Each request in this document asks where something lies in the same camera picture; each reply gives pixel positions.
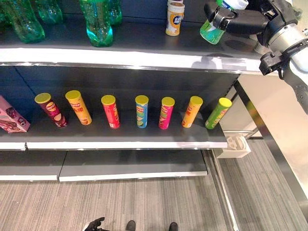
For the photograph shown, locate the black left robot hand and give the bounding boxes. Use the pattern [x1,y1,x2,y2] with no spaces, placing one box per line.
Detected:
[83,217,106,231]

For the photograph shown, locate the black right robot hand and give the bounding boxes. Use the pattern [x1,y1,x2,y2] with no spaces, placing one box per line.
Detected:
[204,0,299,47]

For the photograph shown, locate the dark left robot foot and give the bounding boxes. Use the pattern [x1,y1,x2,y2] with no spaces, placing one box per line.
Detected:
[125,219,137,231]

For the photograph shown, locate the grey shelf board white edge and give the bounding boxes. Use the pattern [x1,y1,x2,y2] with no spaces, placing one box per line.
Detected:
[0,150,68,182]
[0,120,27,151]
[0,13,284,76]
[26,109,229,151]
[58,149,208,182]

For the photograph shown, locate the green chips can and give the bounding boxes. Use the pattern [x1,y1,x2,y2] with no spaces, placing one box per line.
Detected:
[205,97,233,130]

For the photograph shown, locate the white table with dark edge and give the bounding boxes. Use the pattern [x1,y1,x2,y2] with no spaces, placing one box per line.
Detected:
[216,73,308,209]

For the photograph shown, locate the orange chips can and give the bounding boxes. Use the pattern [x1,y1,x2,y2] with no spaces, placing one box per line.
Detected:
[181,95,204,128]
[64,90,93,126]

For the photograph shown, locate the chrome metal bar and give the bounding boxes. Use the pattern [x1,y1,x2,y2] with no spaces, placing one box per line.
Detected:
[222,129,264,141]

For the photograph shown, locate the red chips can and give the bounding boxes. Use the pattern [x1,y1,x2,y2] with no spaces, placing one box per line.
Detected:
[101,94,121,129]

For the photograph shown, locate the maroon chips can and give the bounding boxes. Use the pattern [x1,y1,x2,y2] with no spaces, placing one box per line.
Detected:
[34,92,68,128]

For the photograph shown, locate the blue chips can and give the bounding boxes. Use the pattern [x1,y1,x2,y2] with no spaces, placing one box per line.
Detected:
[134,95,149,128]

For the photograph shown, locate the pink chips can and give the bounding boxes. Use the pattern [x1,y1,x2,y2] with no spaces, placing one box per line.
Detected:
[158,96,176,130]

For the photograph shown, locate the white plastic base block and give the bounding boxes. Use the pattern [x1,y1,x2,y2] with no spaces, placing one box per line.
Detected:
[216,134,252,159]

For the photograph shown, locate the green plastic soda bottle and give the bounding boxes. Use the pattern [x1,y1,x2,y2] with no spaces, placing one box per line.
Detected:
[0,0,46,44]
[108,0,124,27]
[78,0,114,48]
[36,0,64,25]

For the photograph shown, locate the pink snack box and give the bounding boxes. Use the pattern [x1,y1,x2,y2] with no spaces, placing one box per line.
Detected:
[0,95,31,134]

